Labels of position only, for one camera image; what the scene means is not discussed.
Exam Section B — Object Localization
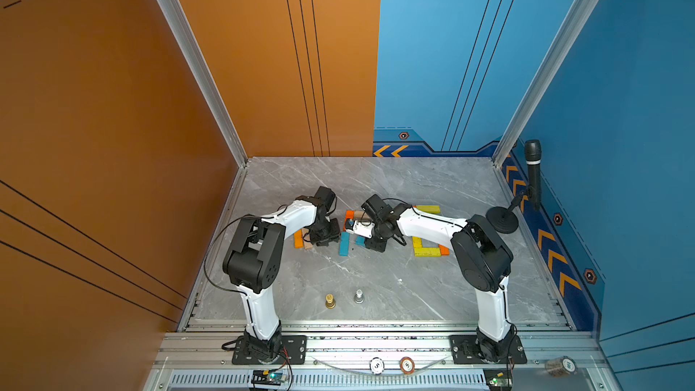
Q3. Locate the amber orange block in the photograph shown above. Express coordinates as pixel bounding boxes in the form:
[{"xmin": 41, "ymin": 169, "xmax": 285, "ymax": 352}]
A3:
[{"xmin": 293, "ymin": 230, "xmax": 304, "ymax": 249}]

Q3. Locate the yellow block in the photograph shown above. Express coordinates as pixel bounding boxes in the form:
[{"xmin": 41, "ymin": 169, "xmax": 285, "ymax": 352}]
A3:
[
  {"xmin": 416, "ymin": 205, "xmax": 441, "ymax": 215},
  {"xmin": 412, "ymin": 236, "xmax": 424, "ymax": 255},
  {"xmin": 414, "ymin": 247, "xmax": 442, "ymax": 258}
]

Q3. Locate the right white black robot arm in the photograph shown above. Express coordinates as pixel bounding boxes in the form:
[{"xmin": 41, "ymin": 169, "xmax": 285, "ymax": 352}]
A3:
[{"xmin": 354, "ymin": 195, "xmax": 516, "ymax": 363}]

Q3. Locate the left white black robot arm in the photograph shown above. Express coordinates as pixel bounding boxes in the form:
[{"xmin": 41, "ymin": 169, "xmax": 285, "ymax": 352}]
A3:
[{"xmin": 222, "ymin": 186, "xmax": 340, "ymax": 363}]

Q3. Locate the silver weight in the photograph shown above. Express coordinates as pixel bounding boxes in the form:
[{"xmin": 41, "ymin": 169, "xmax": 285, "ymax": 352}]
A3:
[{"xmin": 354, "ymin": 289, "xmax": 365, "ymax": 304}]

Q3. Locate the brass weight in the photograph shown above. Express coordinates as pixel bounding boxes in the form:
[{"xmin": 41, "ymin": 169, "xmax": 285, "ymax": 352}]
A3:
[{"xmin": 325, "ymin": 293, "xmax": 336, "ymax": 310}]

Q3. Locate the white round dial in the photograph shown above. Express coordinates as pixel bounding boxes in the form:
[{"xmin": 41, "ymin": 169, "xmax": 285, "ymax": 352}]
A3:
[{"xmin": 369, "ymin": 357, "xmax": 385, "ymax": 376}]

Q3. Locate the copper round dial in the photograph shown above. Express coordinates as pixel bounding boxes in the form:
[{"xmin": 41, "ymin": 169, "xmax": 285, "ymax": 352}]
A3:
[{"xmin": 399, "ymin": 357, "xmax": 416, "ymax": 375}]

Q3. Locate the left green circuit board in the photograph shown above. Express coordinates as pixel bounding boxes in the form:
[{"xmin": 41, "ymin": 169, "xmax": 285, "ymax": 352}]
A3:
[{"xmin": 250, "ymin": 369, "xmax": 290, "ymax": 390}]

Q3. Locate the green circuit board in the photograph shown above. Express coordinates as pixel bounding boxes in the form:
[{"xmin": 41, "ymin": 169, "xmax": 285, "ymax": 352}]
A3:
[
  {"xmin": 250, "ymin": 369, "xmax": 290, "ymax": 390},
  {"xmin": 483, "ymin": 369, "xmax": 513, "ymax": 391}
]

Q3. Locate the black microphone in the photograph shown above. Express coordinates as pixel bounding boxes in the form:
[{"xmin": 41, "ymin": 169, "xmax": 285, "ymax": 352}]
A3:
[{"xmin": 524, "ymin": 139, "xmax": 542, "ymax": 212}]

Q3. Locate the right green circuit board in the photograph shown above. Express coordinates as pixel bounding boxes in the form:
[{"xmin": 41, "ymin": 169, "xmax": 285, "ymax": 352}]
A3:
[{"xmin": 483, "ymin": 369, "xmax": 513, "ymax": 391}]

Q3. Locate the tape roll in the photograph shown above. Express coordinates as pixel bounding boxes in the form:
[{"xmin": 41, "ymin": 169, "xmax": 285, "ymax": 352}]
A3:
[{"xmin": 545, "ymin": 356, "xmax": 577, "ymax": 378}]

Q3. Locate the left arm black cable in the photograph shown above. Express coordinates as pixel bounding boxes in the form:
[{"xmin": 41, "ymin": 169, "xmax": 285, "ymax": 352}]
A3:
[{"xmin": 203, "ymin": 205, "xmax": 289, "ymax": 295}]

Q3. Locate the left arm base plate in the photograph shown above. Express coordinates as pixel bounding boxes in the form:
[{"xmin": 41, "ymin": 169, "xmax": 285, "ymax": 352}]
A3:
[{"xmin": 232, "ymin": 335, "xmax": 307, "ymax": 366}]

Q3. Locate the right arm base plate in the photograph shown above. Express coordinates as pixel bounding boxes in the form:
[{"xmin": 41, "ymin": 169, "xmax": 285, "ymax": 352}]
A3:
[{"xmin": 449, "ymin": 333, "xmax": 528, "ymax": 365}]

